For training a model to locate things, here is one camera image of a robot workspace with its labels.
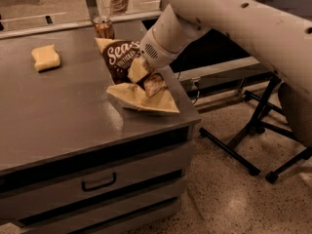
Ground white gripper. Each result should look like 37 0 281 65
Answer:
128 29 177 83

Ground brown chip bag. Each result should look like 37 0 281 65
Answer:
96 38 179 114

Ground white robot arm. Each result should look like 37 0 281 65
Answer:
139 0 312 146

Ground brown soda can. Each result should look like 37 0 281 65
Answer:
93 16 115 39

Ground grey side counter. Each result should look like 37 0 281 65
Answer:
175 57 268 92

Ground yellow sponge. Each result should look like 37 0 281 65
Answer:
31 45 60 72

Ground black folding stand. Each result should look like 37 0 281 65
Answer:
199 76 312 183

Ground dark tray on stand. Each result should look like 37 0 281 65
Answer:
259 0 312 20

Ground grey cabinet drawer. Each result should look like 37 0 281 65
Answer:
0 140 195 219

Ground black drawer handle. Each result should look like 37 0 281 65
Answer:
81 173 117 192

